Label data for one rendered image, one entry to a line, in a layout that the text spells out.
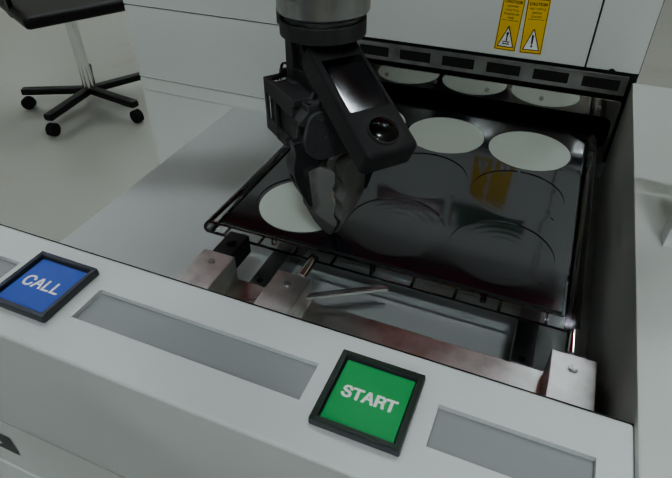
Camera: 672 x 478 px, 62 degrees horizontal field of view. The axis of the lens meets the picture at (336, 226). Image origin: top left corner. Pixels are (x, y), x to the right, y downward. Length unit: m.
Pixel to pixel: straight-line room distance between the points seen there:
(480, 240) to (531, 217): 0.07
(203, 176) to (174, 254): 0.17
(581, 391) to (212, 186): 0.55
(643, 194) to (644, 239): 0.07
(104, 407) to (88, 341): 0.05
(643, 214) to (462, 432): 0.28
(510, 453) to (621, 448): 0.06
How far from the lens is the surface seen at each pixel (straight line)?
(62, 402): 0.47
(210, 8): 0.98
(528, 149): 0.76
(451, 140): 0.75
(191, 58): 1.04
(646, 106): 0.77
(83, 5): 2.81
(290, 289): 0.50
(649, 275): 0.49
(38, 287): 0.47
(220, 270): 0.53
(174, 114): 1.12
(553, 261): 0.58
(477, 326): 0.60
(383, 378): 0.36
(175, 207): 0.77
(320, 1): 0.44
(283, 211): 0.60
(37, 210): 2.43
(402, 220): 0.59
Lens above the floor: 1.25
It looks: 37 degrees down
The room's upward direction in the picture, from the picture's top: straight up
